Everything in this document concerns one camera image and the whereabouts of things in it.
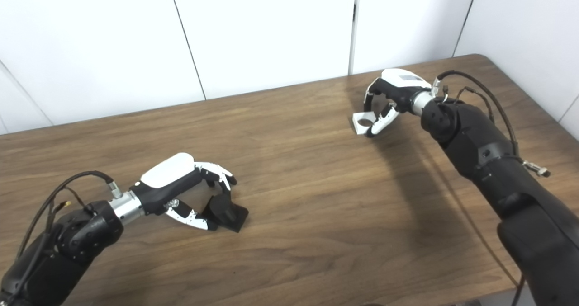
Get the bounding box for white square piece with hole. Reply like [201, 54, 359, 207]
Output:
[353, 111, 380, 136]

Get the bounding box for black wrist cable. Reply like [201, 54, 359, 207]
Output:
[432, 70, 551, 178]
[16, 170, 123, 261]

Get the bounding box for thin left arm wire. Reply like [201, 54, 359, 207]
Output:
[45, 186, 98, 227]

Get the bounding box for thin right arm wire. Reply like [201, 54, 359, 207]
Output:
[455, 86, 494, 123]

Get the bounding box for thin arm wire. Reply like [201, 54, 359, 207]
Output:
[455, 86, 494, 123]
[45, 186, 98, 227]

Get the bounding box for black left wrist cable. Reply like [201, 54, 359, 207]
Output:
[16, 170, 123, 261]

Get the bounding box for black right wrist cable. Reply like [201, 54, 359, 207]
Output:
[432, 70, 551, 178]

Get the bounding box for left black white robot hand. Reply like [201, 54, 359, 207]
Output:
[109, 152, 238, 231]

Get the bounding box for black peg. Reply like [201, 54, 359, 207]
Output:
[201, 193, 249, 233]

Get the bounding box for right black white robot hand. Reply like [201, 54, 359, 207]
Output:
[353, 69, 441, 138]

